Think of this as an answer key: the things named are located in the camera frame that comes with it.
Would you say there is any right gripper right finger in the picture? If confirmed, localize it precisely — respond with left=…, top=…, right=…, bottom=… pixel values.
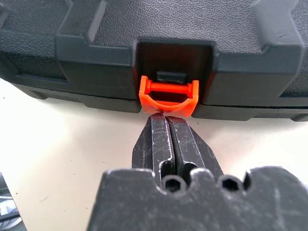
left=167, top=115, right=223, bottom=181

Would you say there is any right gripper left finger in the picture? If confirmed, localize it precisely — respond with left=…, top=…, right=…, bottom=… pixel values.
left=131, top=113, right=176, bottom=186

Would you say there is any orange case latch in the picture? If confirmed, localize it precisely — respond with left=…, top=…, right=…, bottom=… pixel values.
left=139, top=75, right=200, bottom=118

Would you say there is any black plastic tool case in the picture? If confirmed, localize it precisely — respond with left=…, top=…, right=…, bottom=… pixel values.
left=0, top=0, right=308, bottom=122

